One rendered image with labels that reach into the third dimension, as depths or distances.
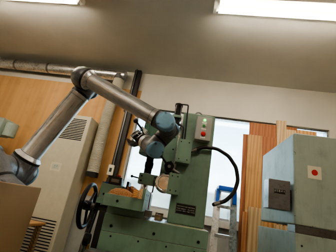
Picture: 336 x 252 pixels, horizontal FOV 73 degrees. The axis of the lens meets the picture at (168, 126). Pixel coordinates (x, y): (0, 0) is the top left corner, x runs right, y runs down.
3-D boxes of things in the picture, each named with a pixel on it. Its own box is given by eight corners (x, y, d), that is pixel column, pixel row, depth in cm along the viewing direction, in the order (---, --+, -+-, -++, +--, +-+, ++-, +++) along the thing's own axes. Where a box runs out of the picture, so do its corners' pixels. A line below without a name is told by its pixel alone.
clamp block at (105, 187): (103, 198, 154) (107, 184, 157) (123, 201, 153) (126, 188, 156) (97, 197, 140) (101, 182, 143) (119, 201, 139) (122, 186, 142)
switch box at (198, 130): (193, 141, 152) (196, 119, 157) (208, 143, 151) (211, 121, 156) (194, 138, 146) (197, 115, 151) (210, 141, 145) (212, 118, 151)
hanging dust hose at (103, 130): (87, 176, 293) (114, 82, 340) (100, 179, 291) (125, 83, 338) (81, 174, 277) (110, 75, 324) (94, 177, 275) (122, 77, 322)
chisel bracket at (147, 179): (137, 186, 156) (140, 173, 158) (158, 189, 155) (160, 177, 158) (136, 185, 149) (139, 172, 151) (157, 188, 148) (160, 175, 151)
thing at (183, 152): (174, 163, 146) (178, 141, 151) (188, 166, 146) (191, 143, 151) (174, 161, 138) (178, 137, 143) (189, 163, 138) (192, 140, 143)
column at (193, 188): (166, 220, 156) (182, 123, 180) (199, 226, 155) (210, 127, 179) (166, 222, 135) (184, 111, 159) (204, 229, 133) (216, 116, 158)
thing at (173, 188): (166, 193, 140) (169, 174, 144) (177, 195, 140) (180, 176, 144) (166, 192, 131) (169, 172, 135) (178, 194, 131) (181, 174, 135)
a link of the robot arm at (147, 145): (169, 149, 121) (155, 163, 119) (159, 143, 132) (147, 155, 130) (158, 137, 117) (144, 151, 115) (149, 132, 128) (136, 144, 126)
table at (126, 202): (110, 203, 174) (112, 195, 176) (149, 210, 173) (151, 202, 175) (83, 201, 117) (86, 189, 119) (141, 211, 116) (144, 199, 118)
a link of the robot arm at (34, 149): (-16, 174, 116) (79, 65, 133) (9, 177, 132) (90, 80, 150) (4, 191, 112) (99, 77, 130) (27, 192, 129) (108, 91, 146)
